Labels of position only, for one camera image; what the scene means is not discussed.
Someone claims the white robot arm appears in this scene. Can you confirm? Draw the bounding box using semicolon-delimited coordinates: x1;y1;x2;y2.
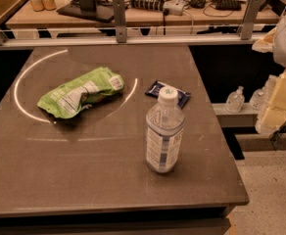
253;16;286;134

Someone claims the blue rxbar wrapper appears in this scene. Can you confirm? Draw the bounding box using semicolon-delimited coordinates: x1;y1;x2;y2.
145;80;191;108

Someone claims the sanitizer pump bottle right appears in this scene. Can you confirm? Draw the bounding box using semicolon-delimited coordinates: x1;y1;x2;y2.
249;88;264;110

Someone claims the sanitizer pump bottle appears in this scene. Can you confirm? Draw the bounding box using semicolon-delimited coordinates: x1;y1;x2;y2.
249;88;264;110
225;86;245;113

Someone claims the sanitizer pump bottle left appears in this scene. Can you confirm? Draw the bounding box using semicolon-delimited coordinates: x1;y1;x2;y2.
225;86;245;113

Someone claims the clear water bottle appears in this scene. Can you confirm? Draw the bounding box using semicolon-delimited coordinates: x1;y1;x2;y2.
146;86;185;173

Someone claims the white power adapter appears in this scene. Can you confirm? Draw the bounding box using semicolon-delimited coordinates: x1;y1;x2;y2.
164;2;184;16

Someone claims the wooden background desk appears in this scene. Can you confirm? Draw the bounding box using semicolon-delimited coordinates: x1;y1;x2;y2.
5;0;281;29

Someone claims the black power strip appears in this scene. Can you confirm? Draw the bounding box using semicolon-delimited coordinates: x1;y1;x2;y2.
130;0;164;11

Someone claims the green chip bag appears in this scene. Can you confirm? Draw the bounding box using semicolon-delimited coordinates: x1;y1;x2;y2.
37;67;124;119

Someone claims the black monitor stand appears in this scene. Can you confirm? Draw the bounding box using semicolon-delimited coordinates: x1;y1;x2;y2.
57;0;114;23

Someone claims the metal guard rail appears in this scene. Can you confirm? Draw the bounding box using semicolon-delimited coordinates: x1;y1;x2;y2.
0;2;265;49

